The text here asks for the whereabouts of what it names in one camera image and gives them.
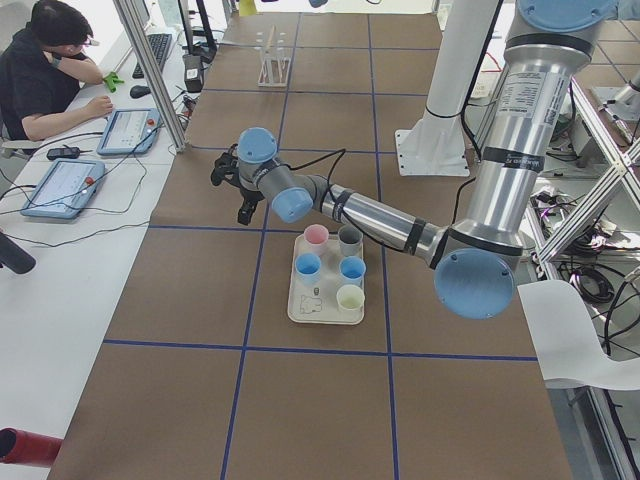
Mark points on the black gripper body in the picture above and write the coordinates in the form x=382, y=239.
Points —
x=248, y=195

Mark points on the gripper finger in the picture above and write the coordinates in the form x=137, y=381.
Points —
x=245, y=215

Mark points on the light blue cup front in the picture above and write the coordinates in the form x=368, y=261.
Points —
x=352, y=270

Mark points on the light blue cup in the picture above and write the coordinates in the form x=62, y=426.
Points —
x=307, y=267
x=352, y=270

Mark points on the yellow plastic cup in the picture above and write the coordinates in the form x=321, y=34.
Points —
x=247, y=7

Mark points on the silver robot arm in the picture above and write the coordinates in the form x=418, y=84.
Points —
x=474, y=257

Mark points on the pink plastic cup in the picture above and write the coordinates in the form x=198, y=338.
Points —
x=316, y=238

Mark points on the light blue cup rear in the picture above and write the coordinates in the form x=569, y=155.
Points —
x=307, y=267

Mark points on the grey plastic cup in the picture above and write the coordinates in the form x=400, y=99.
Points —
x=350, y=240

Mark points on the cream plastic cup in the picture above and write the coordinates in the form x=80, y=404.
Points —
x=350, y=298

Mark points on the white serving tray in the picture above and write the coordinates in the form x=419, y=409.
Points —
x=317, y=303

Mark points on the far blue teach pendant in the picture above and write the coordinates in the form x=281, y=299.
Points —
x=129, y=131

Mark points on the blue teach pendant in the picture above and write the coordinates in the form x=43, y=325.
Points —
x=65, y=189
x=129, y=131

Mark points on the black computer mouse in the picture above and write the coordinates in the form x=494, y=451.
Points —
x=139, y=91

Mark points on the black keyboard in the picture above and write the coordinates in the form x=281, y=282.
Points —
x=160, y=45

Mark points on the near blue teach pendant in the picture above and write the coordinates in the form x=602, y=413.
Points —
x=65, y=189

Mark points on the green toy figure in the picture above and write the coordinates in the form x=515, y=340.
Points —
x=112, y=81

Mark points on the black power adapter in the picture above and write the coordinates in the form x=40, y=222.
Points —
x=63, y=153

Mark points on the black water bottle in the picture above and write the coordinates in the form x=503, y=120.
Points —
x=14, y=257

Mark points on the seated person black shirt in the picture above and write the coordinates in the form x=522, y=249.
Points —
x=41, y=73

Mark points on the red water bottle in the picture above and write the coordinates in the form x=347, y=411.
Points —
x=27, y=448

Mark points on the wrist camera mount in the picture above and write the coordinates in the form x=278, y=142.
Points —
x=226, y=168

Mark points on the white wire cup rack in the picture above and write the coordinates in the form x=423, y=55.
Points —
x=275, y=64

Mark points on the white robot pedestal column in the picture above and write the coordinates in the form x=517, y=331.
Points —
x=435, y=146

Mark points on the aluminium frame post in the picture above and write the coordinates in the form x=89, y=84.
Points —
x=133, y=26

